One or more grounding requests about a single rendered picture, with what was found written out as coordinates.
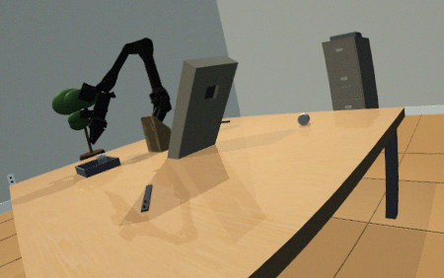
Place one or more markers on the dark grey flat bar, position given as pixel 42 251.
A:
pixel 146 198

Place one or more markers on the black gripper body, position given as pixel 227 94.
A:
pixel 100 119

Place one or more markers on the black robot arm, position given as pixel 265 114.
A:
pixel 159 96

